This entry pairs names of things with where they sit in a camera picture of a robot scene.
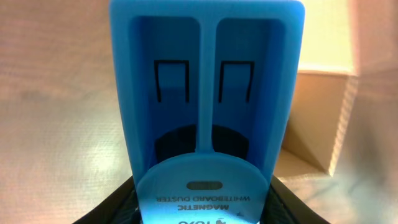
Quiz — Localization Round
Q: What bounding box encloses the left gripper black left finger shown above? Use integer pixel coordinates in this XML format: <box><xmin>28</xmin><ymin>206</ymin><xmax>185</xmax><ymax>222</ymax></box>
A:
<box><xmin>73</xmin><ymin>176</ymin><xmax>140</xmax><ymax>224</ymax></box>

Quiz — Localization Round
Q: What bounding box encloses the brown cardboard box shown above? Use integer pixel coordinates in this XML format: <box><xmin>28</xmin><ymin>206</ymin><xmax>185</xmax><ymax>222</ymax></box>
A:
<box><xmin>1</xmin><ymin>1</ymin><xmax>397</xmax><ymax>223</ymax></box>

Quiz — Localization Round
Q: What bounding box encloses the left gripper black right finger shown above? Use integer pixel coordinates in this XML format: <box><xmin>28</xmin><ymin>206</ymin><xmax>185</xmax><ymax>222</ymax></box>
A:
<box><xmin>261</xmin><ymin>176</ymin><xmax>329</xmax><ymax>224</ymax></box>

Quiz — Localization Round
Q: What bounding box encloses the blue magnetic whiteboard duster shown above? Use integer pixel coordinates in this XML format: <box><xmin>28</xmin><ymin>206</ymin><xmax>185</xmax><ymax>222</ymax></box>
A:
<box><xmin>109</xmin><ymin>1</ymin><xmax>305</xmax><ymax>223</ymax></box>

